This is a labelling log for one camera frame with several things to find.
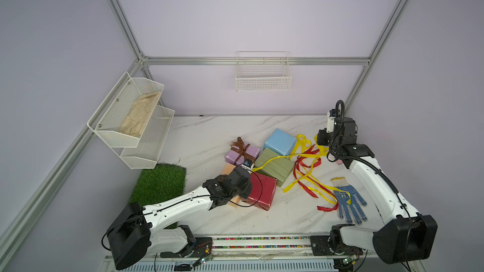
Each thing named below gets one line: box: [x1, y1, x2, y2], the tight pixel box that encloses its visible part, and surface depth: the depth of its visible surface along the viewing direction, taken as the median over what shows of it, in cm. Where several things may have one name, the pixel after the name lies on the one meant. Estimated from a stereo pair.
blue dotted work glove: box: [330, 176, 369, 226], surface depth 86 cm
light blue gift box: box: [263, 128, 297, 157], surface depth 101 cm
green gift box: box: [253, 147, 295, 187], surface depth 92 cm
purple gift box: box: [224, 144, 261, 165], surface depth 96 cm
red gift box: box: [240, 171, 278, 211], surface depth 84 cm
